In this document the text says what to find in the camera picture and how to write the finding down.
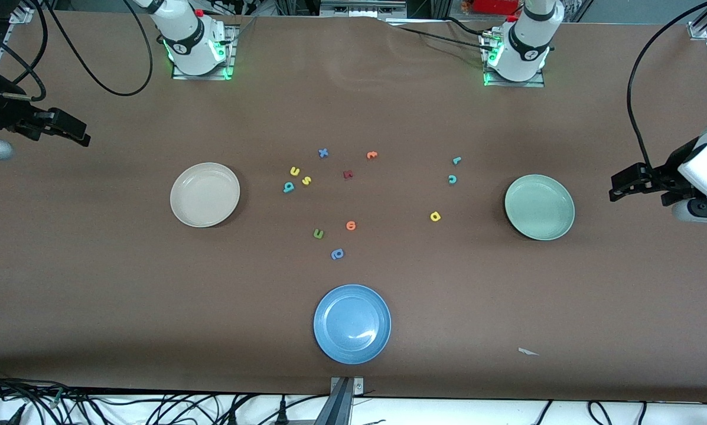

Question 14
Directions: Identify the green round plate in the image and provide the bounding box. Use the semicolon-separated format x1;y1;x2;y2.
504;174;576;241

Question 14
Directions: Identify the beige round plate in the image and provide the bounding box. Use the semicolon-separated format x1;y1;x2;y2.
170;162;241;228

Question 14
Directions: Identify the red box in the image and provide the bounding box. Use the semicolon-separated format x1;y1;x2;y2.
473;0;519;15

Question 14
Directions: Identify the blue round plate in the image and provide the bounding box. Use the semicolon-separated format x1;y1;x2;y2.
313;284;392;365

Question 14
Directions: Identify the grey metal box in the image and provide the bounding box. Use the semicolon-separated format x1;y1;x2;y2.
321;0;407;18

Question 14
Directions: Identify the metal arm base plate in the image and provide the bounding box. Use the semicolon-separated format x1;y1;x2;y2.
171;24;239;81
482;32;546;88

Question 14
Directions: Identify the black cable on table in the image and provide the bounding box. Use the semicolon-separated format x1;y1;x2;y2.
389;25;487;51
445;17;496;37

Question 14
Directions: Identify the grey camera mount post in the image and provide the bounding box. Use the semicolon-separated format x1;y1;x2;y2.
315;377;366;425

